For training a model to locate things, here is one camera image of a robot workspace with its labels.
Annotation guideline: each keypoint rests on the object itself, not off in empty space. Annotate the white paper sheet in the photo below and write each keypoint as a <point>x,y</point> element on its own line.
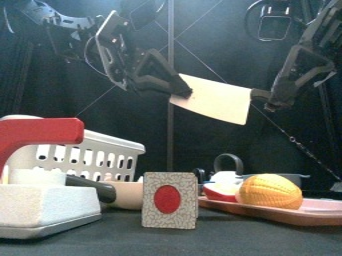
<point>214,100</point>

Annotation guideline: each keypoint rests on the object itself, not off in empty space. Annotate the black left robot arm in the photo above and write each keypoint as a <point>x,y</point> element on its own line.
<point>54,23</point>

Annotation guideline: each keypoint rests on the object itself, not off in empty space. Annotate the white plastic slotted basket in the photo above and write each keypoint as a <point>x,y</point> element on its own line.
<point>95,156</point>

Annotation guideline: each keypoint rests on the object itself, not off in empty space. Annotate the yellow orange knitted corn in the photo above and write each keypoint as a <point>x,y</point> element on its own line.
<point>269,191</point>

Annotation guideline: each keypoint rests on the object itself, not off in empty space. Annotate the red white toy apple slice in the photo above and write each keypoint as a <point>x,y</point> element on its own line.
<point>218,193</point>

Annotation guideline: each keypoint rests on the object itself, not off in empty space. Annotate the pink plastic tray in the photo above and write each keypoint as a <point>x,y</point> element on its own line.
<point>312,213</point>

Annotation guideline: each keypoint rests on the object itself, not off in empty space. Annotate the patterned card with red dot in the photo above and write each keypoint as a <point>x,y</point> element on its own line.
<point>169,200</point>

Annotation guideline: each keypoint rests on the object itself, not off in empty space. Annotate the grey vertical frame pole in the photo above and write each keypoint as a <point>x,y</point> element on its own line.
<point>170,140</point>

